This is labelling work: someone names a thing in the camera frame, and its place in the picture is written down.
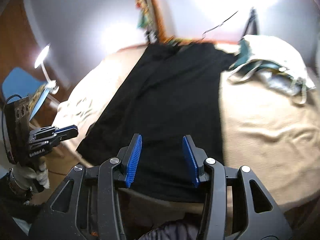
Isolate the black t-shirt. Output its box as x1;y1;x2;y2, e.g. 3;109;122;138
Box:
77;43;236;203

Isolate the left gloved hand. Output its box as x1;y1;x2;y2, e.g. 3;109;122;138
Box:
10;157;50;193

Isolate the white clip desk lamp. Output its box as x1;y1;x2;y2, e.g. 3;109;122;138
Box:
34;43;60;95

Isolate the blue chair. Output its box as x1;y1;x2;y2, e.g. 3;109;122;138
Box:
2;67;51;123

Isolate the beige bed blanket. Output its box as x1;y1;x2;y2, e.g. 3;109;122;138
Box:
53;47;319;211

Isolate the dark green folded cloth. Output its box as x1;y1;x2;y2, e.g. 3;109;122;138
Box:
234;38;250;67

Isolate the white canvas tote bag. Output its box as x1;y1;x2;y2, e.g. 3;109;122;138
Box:
228;35;316;105

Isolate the silver folded tripod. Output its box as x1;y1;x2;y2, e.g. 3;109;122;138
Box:
143;0;158;43

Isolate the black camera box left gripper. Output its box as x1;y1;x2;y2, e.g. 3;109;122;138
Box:
4;96;30;164

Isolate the black ring light tripod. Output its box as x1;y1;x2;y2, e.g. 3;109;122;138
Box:
242;8;259;37

